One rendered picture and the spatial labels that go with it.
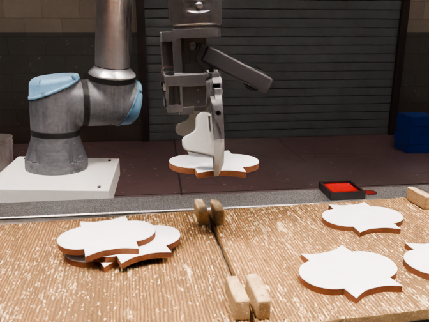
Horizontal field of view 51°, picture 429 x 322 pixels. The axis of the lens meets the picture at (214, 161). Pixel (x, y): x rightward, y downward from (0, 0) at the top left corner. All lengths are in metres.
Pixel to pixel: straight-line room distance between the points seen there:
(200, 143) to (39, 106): 0.57
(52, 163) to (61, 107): 0.14
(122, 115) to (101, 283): 0.61
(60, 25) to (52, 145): 4.35
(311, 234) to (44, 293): 0.41
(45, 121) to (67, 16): 4.33
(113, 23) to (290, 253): 0.68
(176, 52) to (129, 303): 0.34
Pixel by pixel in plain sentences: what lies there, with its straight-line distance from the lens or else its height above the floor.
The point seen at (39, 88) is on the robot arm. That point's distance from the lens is 1.12.
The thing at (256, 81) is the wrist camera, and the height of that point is 1.18.
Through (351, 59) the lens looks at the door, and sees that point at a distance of 5.78.
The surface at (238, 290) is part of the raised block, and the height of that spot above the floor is 0.96.
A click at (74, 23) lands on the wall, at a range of 5.41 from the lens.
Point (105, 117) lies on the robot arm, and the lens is 1.15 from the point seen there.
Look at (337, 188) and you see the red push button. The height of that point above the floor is 0.93.
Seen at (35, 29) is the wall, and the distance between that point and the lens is 5.50.
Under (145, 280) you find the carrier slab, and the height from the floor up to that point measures 0.94.
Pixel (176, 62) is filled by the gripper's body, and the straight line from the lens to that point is 0.65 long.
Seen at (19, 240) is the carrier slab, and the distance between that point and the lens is 0.79.
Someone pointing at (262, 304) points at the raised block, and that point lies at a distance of 0.53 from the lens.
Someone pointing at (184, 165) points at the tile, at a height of 1.06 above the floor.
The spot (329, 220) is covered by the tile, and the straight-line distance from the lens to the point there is 0.79.
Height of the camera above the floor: 1.25
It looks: 16 degrees down
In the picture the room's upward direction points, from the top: straight up
